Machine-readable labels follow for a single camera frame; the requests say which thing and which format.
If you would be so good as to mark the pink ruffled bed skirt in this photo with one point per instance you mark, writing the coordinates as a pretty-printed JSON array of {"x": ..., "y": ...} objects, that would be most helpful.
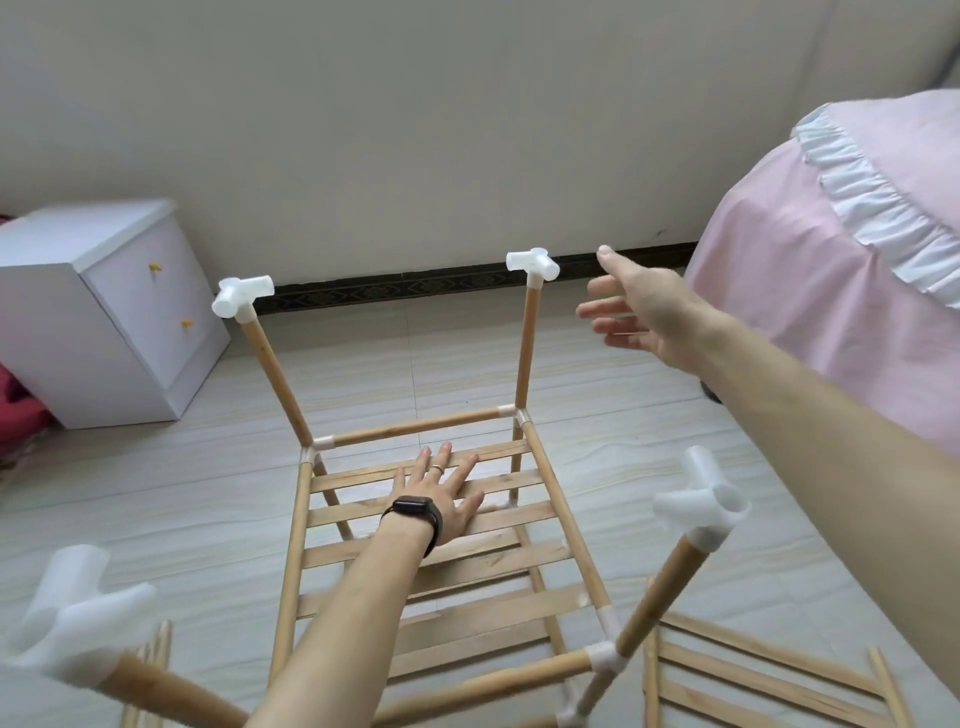
[{"x": 840, "y": 270}]

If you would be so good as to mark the red fleece blanket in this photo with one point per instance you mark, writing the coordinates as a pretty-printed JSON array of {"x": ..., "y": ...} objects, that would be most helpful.
[{"x": 12, "y": 413}]

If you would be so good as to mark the white box cabinet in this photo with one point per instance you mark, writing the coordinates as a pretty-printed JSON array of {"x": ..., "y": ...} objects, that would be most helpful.
[{"x": 90, "y": 315}]

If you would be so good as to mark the person's right forearm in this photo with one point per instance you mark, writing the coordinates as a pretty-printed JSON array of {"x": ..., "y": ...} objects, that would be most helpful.
[{"x": 840, "y": 465}]

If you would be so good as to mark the person's right hand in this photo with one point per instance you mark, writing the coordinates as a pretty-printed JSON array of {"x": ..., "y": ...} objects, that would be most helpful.
[{"x": 653, "y": 315}]

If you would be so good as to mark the black smartwatch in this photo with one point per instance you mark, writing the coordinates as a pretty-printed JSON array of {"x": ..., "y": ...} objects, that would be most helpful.
[{"x": 413, "y": 518}]

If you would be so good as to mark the person's left forearm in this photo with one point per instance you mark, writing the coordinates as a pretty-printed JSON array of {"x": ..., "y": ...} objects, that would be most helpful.
[{"x": 353, "y": 630}]

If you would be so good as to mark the person's left hand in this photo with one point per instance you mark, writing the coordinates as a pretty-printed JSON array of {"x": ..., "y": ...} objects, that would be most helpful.
[{"x": 438, "y": 495}]

